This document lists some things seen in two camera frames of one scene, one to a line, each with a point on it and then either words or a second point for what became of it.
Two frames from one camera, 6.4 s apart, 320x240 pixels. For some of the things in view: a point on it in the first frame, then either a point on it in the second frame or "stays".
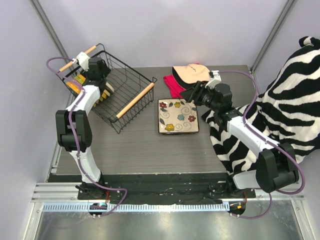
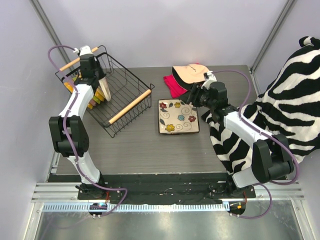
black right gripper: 195,90 stays
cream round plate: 110,87 -> 105,88
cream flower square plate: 177,116 stays
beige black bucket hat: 188,75 stays
